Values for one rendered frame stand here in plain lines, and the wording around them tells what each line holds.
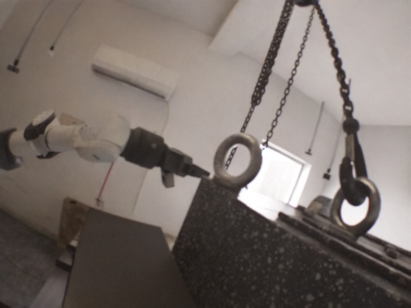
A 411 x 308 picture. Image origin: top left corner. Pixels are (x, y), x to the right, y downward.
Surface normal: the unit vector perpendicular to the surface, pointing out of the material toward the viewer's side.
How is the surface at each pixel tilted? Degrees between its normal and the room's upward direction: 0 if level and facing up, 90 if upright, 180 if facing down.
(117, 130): 56
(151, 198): 90
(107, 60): 90
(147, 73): 90
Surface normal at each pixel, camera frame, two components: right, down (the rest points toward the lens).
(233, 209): -0.84, -0.34
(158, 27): 0.25, 0.10
